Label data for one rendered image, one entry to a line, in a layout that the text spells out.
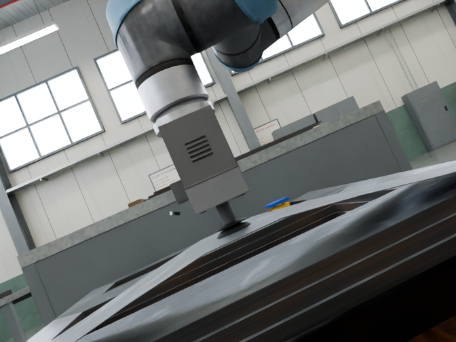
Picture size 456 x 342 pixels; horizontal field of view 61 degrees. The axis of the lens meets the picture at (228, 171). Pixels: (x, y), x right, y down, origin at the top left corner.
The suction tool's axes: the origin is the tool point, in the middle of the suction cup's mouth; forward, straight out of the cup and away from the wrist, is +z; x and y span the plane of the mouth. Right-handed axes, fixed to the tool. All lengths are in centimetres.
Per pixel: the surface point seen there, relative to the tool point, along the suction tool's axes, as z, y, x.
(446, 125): 49, -834, 596
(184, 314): 3.8, 5.3, -8.0
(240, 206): -1, -82, 8
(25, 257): -14, -78, -59
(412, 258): 7.0, 9.7, 13.7
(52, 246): -14, -79, -51
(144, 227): -7, -80, -23
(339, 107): -91, -819, 369
